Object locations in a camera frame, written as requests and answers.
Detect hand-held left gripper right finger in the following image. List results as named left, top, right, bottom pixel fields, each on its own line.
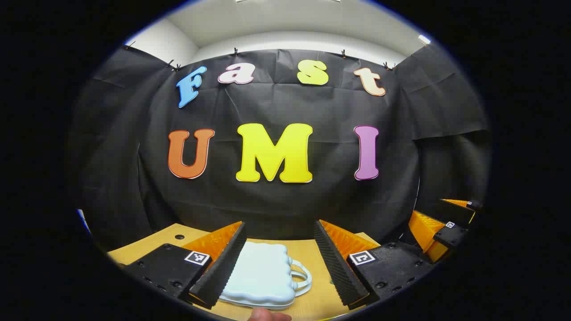
left=314, top=219, right=436, bottom=311

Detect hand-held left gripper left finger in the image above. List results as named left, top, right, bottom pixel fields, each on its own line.
left=124, top=221, right=248, bottom=309

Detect light blue suitcase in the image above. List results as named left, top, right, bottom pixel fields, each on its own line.
left=218, top=241, right=313, bottom=311

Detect black backdrop cloth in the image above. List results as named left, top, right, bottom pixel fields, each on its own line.
left=67, top=42, right=491, bottom=252

